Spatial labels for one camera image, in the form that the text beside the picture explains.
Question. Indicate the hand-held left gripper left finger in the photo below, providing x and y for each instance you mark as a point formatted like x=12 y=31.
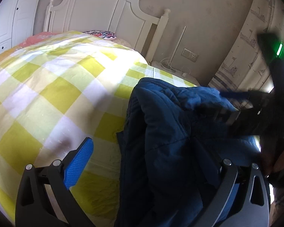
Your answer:
x=79 y=163

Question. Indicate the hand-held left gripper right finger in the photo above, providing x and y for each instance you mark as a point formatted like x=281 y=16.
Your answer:
x=227 y=177

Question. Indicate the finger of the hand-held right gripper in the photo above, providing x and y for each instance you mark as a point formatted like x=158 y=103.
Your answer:
x=234 y=95
x=220 y=114

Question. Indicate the blue padded jacket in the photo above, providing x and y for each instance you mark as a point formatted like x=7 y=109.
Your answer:
x=156 y=134

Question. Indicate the printed curtain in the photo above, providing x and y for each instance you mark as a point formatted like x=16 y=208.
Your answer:
x=246 y=52

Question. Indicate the white charger plug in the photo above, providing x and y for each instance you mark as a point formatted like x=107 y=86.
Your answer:
x=184 y=74

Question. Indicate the white nightstand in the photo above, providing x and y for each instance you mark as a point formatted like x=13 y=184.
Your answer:
x=177 y=75

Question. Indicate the thin white lamp pole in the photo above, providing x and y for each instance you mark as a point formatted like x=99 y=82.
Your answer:
x=178 y=45

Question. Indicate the yellow checked bed cover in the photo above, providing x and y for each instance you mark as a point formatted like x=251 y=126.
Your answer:
x=49 y=87

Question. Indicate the beige pillow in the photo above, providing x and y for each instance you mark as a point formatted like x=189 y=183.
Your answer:
x=122 y=41

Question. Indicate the patterned cushion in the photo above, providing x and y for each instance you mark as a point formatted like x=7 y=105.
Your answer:
x=100 y=33

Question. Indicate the pink orange pillow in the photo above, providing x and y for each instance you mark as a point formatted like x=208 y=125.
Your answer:
x=35 y=39

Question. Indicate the white bed headboard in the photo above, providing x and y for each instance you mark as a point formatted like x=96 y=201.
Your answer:
x=97 y=11

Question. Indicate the white wardrobe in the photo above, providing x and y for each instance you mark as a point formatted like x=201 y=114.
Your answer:
x=7 y=16

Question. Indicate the wall socket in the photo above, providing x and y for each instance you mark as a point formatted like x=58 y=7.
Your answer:
x=189 y=54

